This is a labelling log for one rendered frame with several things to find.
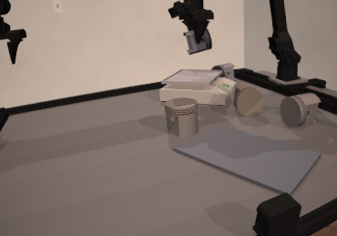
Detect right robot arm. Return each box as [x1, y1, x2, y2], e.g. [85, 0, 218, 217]
[169, 0, 301, 82]

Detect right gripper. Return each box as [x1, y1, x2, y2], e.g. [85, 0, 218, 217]
[179, 0, 214, 44]

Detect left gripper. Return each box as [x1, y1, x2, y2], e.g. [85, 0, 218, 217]
[0, 15, 26, 64]

